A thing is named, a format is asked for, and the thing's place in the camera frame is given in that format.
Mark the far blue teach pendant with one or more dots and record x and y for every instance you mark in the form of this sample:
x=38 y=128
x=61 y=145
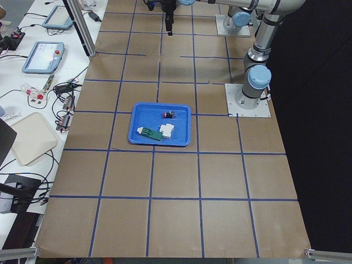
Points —
x=58 y=19

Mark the black stand base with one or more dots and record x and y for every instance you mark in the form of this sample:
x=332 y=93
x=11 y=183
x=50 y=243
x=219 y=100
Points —
x=17 y=193

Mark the spare red button box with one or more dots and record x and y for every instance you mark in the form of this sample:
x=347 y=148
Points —
x=32 y=92

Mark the blue teach pendant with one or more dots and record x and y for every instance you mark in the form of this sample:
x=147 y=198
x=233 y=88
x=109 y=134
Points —
x=58 y=19
x=44 y=58

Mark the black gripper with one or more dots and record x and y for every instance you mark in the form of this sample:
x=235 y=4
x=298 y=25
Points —
x=168 y=6

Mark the near blue teach pendant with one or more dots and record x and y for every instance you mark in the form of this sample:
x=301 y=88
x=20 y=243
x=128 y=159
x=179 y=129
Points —
x=44 y=58

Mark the white circuit breaker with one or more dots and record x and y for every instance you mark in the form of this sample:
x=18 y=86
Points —
x=166 y=130

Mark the green white terminal block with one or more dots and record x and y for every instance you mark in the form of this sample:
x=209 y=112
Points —
x=149 y=133

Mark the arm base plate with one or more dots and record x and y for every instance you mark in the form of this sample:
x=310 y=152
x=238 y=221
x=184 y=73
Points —
x=241 y=106
x=225 y=27

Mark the blue plastic tray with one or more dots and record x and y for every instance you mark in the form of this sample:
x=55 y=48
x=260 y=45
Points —
x=149 y=115

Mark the aluminium frame post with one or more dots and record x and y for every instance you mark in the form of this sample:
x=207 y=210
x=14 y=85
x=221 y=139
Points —
x=74 y=11

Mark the red emergency stop button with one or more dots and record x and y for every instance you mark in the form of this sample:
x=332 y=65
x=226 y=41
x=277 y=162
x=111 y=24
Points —
x=169 y=115

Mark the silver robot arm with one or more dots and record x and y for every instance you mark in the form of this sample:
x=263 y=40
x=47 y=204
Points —
x=258 y=76
x=237 y=19

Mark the black power adapter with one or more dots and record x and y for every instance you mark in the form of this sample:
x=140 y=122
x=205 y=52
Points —
x=94 y=17

